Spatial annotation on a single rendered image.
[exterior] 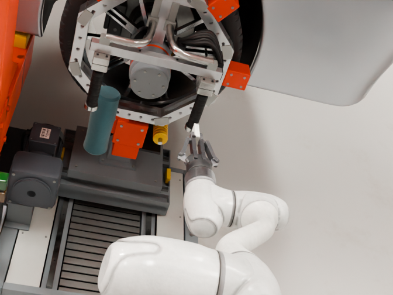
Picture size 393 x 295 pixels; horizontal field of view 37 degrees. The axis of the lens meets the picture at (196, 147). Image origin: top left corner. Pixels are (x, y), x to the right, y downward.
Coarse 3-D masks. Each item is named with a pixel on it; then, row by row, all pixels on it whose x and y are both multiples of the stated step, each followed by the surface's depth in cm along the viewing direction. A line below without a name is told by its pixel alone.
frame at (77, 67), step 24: (96, 0) 196; (120, 0) 192; (168, 0) 193; (192, 0) 193; (216, 24) 199; (72, 48) 203; (72, 72) 209; (192, 96) 222; (216, 96) 217; (144, 120) 223; (168, 120) 223
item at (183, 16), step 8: (128, 0) 220; (136, 0) 220; (144, 0) 220; (152, 0) 220; (128, 8) 222; (136, 8) 222; (184, 8) 223; (128, 16) 224; (136, 16) 222; (176, 16) 225; (184, 16) 225; (192, 16) 225; (176, 24) 227; (184, 24) 227; (128, 32) 228; (184, 32) 229; (192, 32) 229; (176, 40) 231
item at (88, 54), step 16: (112, 16) 207; (144, 16) 208; (144, 32) 216; (192, 48) 216; (208, 48) 216; (112, 64) 220; (128, 64) 244; (112, 80) 229; (128, 80) 236; (176, 80) 237; (192, 80) 225; (128, 96) 228; (176, 96) 229
